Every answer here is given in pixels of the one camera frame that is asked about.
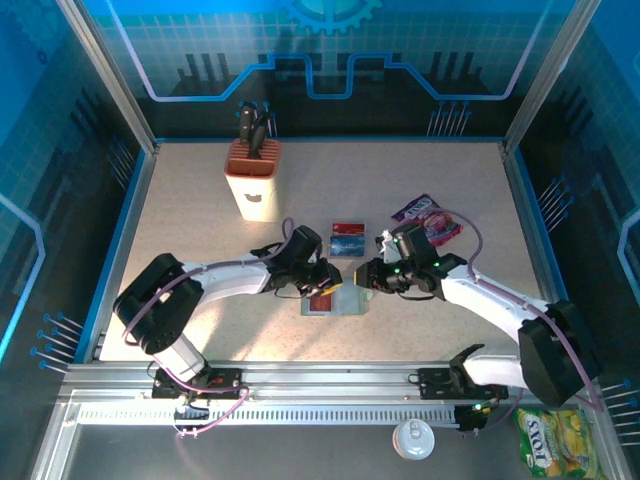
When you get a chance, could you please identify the black handled knife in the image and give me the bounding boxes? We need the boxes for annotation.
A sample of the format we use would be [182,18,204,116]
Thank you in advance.
[237,102,257,147]
[248,112,275,161]

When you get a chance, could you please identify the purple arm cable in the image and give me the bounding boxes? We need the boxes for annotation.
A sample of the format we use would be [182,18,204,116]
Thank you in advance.
[394,209,604,434]
[123,217,296,441]

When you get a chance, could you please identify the clear plastic card box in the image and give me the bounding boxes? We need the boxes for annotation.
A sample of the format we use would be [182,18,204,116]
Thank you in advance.
[300,287,376,317]

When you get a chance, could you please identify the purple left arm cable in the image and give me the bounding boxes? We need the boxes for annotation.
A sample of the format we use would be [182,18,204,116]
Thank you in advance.
[123,217,296,441]

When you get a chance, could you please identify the black controller board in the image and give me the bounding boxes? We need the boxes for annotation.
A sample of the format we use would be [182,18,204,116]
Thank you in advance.
[455,401,495,434]

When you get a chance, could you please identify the blue credit card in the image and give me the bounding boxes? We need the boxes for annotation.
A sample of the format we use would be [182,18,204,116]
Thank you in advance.
[329,235,367,257]

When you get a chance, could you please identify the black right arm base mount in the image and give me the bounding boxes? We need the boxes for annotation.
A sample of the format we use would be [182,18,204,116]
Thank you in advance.
[417,367,510,401]

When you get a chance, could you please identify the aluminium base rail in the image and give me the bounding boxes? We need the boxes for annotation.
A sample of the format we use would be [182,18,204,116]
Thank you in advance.
[58,360,601,399]

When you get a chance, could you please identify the aluminium frame post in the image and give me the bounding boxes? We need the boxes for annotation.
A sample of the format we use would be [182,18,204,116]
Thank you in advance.
[502,0,603,154]
[56,0,160,154]

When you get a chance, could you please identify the yellow candy bag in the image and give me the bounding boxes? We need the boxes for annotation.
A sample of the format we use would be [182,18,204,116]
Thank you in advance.
[514,407,605,480]

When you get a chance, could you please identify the slotted white cable duct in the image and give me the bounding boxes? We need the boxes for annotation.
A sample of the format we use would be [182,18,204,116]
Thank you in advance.
[74,404,460,427]

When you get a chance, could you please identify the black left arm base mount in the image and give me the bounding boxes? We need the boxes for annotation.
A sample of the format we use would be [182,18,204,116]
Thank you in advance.
[151,366,247,400]

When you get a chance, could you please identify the purple candy bag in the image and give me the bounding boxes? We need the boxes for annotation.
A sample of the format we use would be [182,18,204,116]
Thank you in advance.
[390,193,465,249]

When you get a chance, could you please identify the cream knife block bear cutout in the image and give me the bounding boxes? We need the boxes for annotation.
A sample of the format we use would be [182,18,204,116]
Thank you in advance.
[223,138,283,224]

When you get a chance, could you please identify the white tin can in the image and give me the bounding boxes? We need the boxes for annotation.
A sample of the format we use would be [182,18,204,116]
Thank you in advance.
[392,418,436,460]

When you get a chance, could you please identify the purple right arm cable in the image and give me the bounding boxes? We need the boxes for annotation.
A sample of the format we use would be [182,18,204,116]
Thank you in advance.
[394,209,604,434]

